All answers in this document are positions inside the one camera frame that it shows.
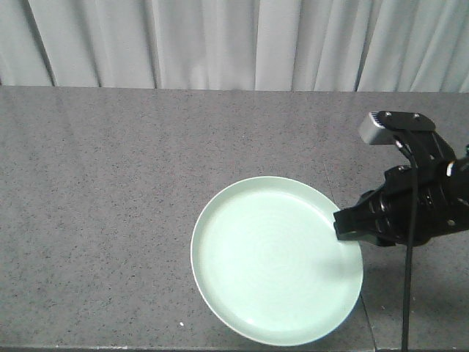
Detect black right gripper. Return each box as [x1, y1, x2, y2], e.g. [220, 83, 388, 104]
[333, 158, 468, 246]

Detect light green round plate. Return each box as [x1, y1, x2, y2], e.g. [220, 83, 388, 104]
[191, 176, 363, 347]

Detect white pleated curtain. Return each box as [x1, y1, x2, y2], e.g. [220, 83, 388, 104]
[1, 1, 468, 92]

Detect black right camera cable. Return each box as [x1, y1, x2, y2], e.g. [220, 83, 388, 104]
[394, 133, 421, 352]

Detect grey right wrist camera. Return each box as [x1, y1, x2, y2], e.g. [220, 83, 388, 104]
[358, 111, 389, 145]

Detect black right camera bracket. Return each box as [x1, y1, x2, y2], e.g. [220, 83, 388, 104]
[373, 111, 456, 166]

